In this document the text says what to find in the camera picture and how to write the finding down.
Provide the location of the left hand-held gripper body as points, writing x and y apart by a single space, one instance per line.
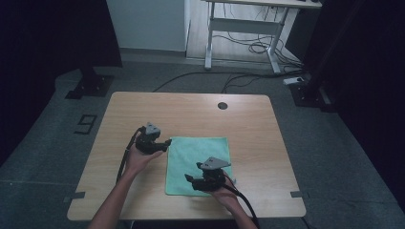
144 143

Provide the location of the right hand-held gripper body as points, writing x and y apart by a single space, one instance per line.
213 178

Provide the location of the green towel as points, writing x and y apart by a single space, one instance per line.
184 159

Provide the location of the person's left hand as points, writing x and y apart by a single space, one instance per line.
138 162

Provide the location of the person's right hand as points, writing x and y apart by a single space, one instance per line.
227 195

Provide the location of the black tape floor mark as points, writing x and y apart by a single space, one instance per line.
87 119

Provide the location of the round black table grommet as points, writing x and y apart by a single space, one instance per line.
222 106

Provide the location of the grey tape strip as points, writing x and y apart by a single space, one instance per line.
297 194
76 195

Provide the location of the white power strip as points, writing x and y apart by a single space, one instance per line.
293 80

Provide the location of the dark curtain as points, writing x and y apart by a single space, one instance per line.
366 63
47 38

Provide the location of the black stand base plate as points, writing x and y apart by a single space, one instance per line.
92 86
307 95

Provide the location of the white metal desk frame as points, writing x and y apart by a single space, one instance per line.
242 25

